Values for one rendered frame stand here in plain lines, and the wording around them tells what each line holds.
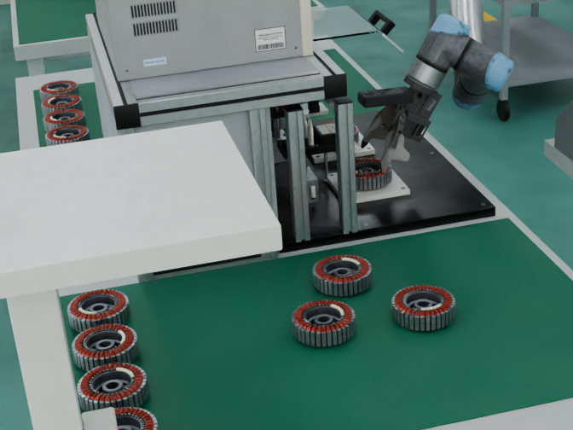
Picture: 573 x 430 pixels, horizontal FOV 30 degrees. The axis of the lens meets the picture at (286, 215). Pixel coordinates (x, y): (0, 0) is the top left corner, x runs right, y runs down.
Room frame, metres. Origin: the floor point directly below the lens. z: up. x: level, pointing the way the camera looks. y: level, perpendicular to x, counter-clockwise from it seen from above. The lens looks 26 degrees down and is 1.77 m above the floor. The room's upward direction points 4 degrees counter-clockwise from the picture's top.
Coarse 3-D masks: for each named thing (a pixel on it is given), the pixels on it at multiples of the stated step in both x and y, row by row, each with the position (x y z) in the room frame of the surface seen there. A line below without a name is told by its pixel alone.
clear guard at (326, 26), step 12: (312, 12) 2.55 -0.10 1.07; (324, 12) 2.55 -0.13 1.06; (336, 12) 2.54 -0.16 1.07; (348, 12) 2.53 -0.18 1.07; (312, 24) 2.45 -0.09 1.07; (324, 24) 2.44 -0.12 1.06; (336, 24) 2.44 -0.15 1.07; (348, 24) 2.43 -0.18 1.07; (360, 24) 2.42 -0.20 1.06; (372, 24) 2.41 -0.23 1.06; (312, 36) 2.35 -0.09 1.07; (324, 36) 2.35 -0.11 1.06; (336, 36) 2.34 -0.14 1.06; (348, 36) 2.35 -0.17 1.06; (384, 36) 2.36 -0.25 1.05
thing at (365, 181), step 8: (360, 160) 2.20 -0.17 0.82; (368, 160) 2.20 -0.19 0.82; (376, 160) 2.19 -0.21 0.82; (360, 168) 2.19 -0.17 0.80; (368, 168) 2.17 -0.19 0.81; (376, 168) 2.18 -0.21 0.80; (360, 176) 2.11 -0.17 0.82; (368, 176) 2.11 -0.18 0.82; (376, 176) 2.11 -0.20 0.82; (384, 176) 2.12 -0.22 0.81; (360, 184) 2.11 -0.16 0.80; (368, 184) 2.11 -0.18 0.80; (376, 184) 2.11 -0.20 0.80; (384, 184) 2.12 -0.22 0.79
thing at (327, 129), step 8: (320, 128) 2.15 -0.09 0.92; (328, 128) 2.15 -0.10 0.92; (320, 136) 2.11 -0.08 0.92; (328, 136) 2.11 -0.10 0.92; (280, 144) 2.13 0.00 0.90; (304, 144) 2.12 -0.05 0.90; (320, 144) 2.11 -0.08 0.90; (328, 144) 2.11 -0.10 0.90; (312, 152) 2.10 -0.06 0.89; (320, 152) 2.10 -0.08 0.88; (328, 152) 2.11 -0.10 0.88
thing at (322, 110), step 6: (312, 102) 2.35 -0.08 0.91; (318, 102) 2.36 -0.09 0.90; (276, 108) 2.34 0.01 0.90; (312, 108) 2.35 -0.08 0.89; (318, 108) 2.35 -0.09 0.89; (324, 108) 2.38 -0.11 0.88; (276, 114) 2.33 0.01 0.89; (282, 114) 2.34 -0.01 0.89; (312, 114) 2.36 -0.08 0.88; (318, 114) 2.36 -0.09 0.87; (276, 120) 2.34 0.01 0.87; (276, 126) 2.34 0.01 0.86; (276, 132) 2.34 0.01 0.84; (276, 138) 2.34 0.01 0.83
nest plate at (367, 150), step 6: (360, 138) 2.42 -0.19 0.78; (360, 144) 2.38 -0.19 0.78; (360, 150) 2.34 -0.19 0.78; (366, 150) 2.34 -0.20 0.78; (372, 150) 2.34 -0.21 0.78; (312, 156) 2.33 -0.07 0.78; (318, 156) 2.32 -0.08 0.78; (330, 156) 2.32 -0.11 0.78; (336, 156) 2.32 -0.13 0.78; (318, 162) 2.31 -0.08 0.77
